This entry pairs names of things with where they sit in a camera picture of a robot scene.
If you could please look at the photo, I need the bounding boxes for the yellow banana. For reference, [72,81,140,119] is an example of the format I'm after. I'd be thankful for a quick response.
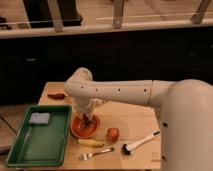
[78,139,104,147]

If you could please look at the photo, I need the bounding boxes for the blue sponge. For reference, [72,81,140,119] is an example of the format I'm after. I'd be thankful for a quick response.
[29,113,50,125]

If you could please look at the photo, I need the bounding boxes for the white dish brush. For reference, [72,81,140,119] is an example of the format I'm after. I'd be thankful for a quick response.
[122,131,160,155]

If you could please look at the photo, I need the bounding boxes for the red bowl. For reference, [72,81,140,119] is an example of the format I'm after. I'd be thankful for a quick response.
[70,115,100,139]

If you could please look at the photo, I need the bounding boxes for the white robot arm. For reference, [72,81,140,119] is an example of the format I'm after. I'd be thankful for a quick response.
[64,68,213,171]

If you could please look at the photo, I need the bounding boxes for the dark grape bunch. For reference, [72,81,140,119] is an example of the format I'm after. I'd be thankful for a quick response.
[81,114,93,128]

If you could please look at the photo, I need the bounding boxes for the green plastic tray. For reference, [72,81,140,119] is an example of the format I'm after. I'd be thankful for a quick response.
[6,105,71,168]

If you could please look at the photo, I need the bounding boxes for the wooden table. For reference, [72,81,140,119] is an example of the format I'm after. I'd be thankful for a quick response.
[24,81,170,171]

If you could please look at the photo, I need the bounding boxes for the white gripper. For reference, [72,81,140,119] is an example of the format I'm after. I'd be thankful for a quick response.
[74,100,93,118]

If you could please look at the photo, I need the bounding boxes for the metal fork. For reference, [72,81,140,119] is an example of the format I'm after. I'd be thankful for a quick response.
[79,147,115,161]

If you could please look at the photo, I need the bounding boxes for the orange tomato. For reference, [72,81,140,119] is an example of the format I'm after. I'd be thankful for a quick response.
[107,128,119,141]

